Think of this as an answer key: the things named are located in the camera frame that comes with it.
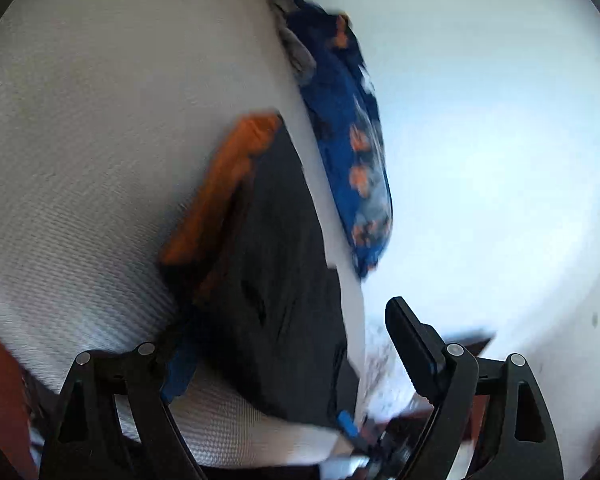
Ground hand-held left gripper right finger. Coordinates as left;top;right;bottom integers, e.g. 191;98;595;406
384;296;564;480

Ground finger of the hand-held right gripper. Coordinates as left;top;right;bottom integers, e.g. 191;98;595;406
336;409;381;461

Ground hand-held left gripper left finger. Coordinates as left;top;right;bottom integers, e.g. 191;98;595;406
39;340;204;480

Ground black pants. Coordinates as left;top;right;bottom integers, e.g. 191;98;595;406
159;112;363;432

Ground floral pillow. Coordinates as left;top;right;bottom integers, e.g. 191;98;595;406
359;320;417;423

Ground blue dog print blanket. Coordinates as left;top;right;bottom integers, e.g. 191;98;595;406
272;0;395;282

